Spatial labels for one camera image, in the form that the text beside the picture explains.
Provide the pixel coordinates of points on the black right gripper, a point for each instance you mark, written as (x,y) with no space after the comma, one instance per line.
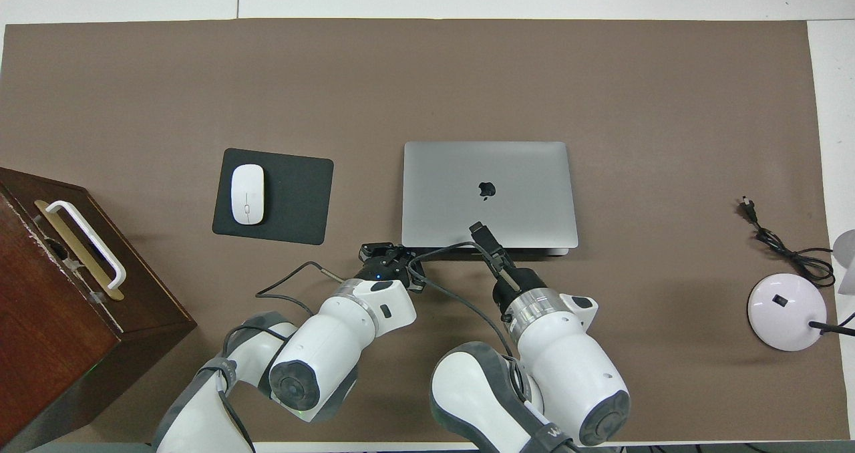
(518,286)

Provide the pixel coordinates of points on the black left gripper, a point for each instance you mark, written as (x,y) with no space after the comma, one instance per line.
(384,269)

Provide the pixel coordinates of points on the silver grey laptop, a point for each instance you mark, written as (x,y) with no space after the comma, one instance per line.
(454,186)

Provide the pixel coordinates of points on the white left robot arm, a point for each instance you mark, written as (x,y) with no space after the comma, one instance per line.
(320,353)

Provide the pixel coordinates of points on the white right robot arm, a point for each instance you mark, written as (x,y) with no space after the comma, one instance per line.
(568,373)

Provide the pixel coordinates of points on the black mouse pad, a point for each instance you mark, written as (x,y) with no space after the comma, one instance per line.
(294,199)

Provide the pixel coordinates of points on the white computer mouse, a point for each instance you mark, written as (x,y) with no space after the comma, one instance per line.
(247,192)

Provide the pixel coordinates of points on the brown table mat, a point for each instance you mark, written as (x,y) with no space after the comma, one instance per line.
(467,72)

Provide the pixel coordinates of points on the white desk lamp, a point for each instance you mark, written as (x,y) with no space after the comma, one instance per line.
(785,313)

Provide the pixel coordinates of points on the dark brown wooden box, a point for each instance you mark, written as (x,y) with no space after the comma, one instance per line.
(53,346)

